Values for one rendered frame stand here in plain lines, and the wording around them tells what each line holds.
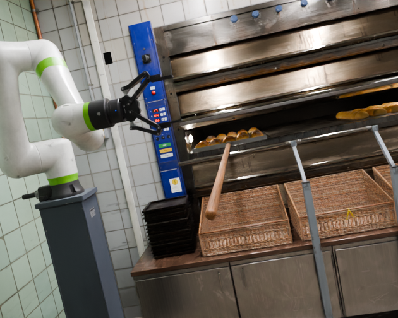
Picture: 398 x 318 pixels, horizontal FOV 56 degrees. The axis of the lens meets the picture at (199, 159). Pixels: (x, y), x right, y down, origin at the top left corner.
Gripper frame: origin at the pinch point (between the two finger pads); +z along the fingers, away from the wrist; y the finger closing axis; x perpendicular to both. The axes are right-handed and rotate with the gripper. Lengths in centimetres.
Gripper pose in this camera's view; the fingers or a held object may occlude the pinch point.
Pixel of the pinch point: (174, 98)
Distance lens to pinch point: 118.0
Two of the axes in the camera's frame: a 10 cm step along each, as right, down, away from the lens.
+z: 9.7, -1.8, -1.4
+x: -1.1, 1.3, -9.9
